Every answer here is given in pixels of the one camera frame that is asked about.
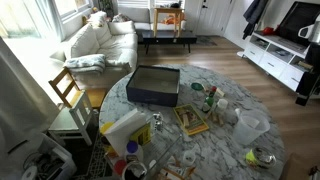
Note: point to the red round lid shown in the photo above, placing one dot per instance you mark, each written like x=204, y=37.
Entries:
x=119, y=166

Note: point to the black coffee table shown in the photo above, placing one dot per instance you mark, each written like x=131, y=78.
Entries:
x=186, y=38

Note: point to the hanging dark jacket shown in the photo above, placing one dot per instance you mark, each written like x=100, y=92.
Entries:
x=252, y=16

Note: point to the yellow box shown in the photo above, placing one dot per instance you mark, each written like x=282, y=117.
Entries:
x=143, y=135

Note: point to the dark blue cardboard box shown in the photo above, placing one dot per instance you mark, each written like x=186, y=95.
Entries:
x=154, y=85

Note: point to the clear wire dish rack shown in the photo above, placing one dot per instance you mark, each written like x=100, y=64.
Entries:
x=155, y=153

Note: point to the metal bowl green rim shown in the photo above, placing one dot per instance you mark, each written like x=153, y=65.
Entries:
x=260, y=157

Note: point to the white small chair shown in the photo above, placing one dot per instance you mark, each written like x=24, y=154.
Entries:
x=71, y=123

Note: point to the black television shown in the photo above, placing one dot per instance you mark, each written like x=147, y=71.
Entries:
x=300, y=14

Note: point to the green round lid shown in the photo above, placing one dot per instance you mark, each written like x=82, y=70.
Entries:
x=197, y=86

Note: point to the grey folded blanket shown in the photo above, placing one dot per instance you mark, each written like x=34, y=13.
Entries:
x=94, y=63

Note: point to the white pill bottle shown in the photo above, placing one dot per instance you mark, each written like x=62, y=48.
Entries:
x=221, y=105

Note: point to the wooden block pile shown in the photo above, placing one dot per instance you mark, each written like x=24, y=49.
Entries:
x=217, y=118

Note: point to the yellow picture book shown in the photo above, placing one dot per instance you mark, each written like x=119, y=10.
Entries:
x=190, y=120

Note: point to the wooden chair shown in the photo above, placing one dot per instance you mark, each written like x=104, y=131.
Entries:
x=68, y=91

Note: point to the clear plastic cup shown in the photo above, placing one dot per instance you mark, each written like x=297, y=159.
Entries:
x=250, y=125

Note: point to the white tv console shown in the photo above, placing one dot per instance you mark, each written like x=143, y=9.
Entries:
x=278, y=57

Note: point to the white sectional sofa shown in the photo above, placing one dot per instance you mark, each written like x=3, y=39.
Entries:
x=116, y=41

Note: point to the white mug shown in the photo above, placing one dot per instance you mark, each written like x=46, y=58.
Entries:
x=134, y=170

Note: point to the white bottle blue cap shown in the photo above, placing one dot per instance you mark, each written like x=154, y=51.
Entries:
x=134, y=152

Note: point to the wooden side table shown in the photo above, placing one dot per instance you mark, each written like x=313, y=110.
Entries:
x=174, y=16

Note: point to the green glass bottle red cap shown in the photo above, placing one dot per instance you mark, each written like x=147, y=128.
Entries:
x=209, y=100

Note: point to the white storage bin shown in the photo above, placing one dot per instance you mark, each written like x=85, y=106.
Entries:
x=38, y=158

